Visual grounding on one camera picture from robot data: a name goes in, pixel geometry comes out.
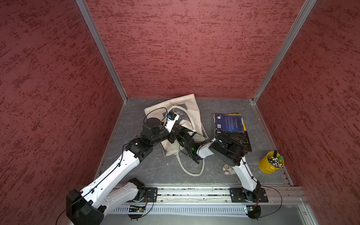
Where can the right aluminium corner post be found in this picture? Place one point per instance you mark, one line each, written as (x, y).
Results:
(294, 30)

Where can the aluminium corner post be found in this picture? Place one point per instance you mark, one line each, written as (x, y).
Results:
(294, 30)
(101, 47)

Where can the blue Prince book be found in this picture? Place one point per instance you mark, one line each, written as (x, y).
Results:
(229, 123)

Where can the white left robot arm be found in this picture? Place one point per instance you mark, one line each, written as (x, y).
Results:
(90, 205)

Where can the left aluminium corner post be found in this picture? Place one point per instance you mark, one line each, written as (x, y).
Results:
(101, 47)

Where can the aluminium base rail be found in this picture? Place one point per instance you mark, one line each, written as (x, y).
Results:
(228, 201)

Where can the yellow pen cup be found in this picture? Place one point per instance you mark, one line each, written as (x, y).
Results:
(272, 162)

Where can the right circuit board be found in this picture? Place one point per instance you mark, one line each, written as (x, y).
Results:
(253, 212)

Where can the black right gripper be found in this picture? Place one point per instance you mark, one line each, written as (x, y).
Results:
(179, 137)

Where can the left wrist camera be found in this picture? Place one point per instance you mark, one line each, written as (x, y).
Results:
(172, 118)

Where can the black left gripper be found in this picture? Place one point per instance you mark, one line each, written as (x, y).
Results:
(171, 139)

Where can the beige canvas tote bag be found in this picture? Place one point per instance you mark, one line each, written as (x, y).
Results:
(189, 117)

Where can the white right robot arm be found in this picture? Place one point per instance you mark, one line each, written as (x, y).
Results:
(231, 153)

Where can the circuit board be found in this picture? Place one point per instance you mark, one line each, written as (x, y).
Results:
(133, 209)
(253, 212)

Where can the black book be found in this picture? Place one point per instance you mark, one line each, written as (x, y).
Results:
(242, 139)

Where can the crumpled white cloth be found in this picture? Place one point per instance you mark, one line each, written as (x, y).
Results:
(228, 170)

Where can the left circuit board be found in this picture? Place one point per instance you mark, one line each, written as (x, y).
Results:
(133, 209)

